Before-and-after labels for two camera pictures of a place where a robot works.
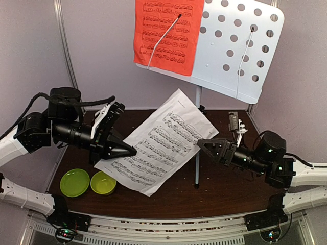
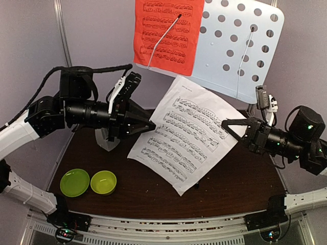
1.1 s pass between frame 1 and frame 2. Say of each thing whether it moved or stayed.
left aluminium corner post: stayed
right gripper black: moved
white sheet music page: moved
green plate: stayed
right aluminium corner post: stayed
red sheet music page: stayed
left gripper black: moved
